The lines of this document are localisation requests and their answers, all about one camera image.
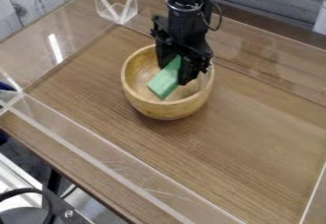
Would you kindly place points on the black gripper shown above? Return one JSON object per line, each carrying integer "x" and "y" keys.
{"x": 179, "y": 34}

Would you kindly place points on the green rectangular block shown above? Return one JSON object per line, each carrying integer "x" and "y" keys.
{"x": 163, "y": 83}

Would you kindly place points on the light wooden bowl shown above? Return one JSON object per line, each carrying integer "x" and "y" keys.
{"x": 184, "y": 101}

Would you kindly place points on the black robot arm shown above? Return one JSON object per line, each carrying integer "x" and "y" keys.
{"x": 216, "y": 18}

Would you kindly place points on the white object at right edge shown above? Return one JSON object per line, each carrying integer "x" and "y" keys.
{"x": 319, "y": 24}

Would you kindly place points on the blue object behind acrylic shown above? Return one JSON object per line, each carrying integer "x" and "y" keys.
{"x": 5, "y": 87}

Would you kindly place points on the black table leg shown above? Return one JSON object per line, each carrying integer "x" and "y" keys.
{"x": 53, "y": 182}

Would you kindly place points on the clear acrylic enclosure wall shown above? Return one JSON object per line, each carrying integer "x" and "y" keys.
{"x": 240, "y": 163}

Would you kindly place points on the black metal bracket with screw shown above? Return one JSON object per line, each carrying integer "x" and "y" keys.
{"x": 61, "y": 213}

